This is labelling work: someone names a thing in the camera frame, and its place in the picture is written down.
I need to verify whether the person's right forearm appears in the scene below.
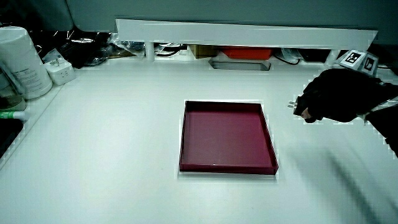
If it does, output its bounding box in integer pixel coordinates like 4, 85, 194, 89
364, 104, 398, 158

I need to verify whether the dark red tray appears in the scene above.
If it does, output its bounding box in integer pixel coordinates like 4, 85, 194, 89
178, 100, 279, 175

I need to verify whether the black cable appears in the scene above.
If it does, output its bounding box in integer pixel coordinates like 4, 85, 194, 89
154, 43, 188, 58
272, 53, 301, 65

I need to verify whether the grey metal stand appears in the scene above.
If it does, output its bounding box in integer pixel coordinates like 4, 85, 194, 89
208, 57, 271, 72

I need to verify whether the green and white tube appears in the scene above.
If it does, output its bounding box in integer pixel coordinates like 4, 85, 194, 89
0, 110, 29, 121

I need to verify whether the orange box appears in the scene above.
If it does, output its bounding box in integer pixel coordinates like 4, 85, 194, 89
219, 46, 274, 60

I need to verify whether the clear plastic bag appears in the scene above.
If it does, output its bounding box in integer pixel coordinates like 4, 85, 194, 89
107, 32, 146, 58

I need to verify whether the white plug adapter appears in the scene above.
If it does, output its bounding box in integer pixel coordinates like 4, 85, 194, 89
43, 58, 76, 86

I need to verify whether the black plastic bag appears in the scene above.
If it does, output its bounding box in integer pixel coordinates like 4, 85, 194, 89
30, 27, 113, 69

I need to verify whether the white desk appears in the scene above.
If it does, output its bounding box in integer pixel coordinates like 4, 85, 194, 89
0, 55, 398, 224

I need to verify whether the black flat object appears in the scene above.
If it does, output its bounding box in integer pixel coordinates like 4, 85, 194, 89
0, 118, 24, 158

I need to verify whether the brown cardboard box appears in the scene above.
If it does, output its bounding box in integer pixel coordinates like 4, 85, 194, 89
188, 44, 219, 59

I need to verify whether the black charger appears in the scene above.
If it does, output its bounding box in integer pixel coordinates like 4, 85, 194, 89
287, 95, 308, 118

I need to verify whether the white cylindrical canister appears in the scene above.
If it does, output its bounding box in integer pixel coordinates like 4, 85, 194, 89
0, 26, 53, 100

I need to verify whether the person's right hand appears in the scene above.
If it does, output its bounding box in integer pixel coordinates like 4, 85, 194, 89
294, 49, 398, 124

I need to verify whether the white desk shelf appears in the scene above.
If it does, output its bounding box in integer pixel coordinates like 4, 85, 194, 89
115, 18, 378, 62

